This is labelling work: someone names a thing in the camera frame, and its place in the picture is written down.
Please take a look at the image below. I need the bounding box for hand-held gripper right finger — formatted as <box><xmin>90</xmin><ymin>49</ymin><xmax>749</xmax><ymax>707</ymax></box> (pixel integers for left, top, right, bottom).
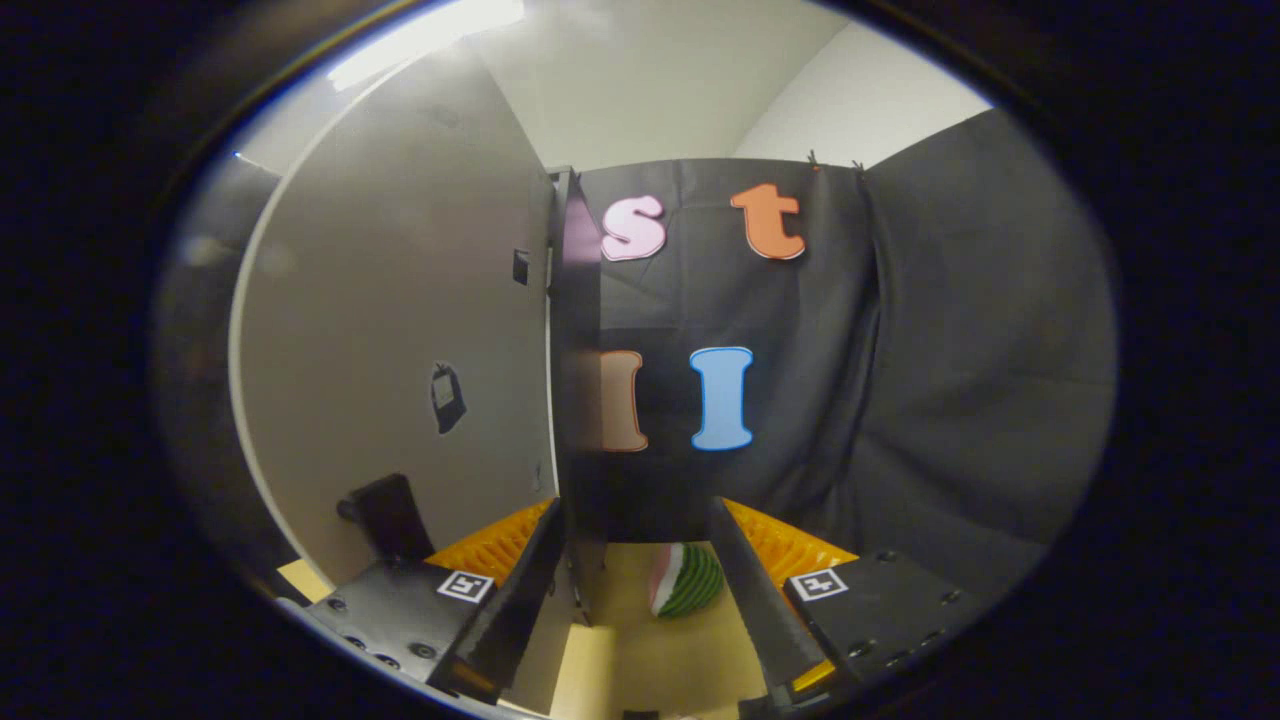
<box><xmin>708</xmin><ymin>495</ymin><xmax>991</xmax><ymax>701</ymax></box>

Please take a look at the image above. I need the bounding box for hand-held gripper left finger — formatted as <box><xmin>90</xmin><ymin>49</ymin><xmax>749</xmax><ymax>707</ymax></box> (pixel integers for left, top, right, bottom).
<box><xmin>275</xmin><ymin>498</ymin><xmax>566</xmax><ymax>706</ymax></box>

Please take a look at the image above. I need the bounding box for black door handle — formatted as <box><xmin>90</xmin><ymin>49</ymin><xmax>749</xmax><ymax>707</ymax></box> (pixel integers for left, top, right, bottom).
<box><xmin>337</xmin><ymin>473</ymin><xmax>438</xmax><ymax>566</ymax></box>

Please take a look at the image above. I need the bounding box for grey shoe cabinet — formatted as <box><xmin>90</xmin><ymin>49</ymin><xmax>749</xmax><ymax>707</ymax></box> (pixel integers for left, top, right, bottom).
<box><xmin>545</xmin><ymin>165</ymin><xmax>613</xmax><ymax>629</ymax></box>

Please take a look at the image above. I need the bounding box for white shoe cabinet door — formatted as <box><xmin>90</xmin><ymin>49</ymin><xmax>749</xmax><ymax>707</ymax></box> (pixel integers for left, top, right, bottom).
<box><xmin>228</xmin><ymin>45</ymin><xmax>559</xmax><ymax>586</ymax></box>

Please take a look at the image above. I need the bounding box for watermelon slice toy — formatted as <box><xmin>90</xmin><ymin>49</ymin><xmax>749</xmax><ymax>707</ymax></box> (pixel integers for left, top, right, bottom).
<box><xmin>648</xmin><ymin>542</ymin><xmax>726</xmax><ymax>620</ymax></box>

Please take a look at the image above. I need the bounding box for black backdrop cloth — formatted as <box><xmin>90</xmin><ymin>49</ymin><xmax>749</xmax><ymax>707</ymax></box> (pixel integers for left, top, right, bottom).
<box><xmin>155</xmin><ymin>108</ymin><xmax>1119</xmax><ymax>601</ymax></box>

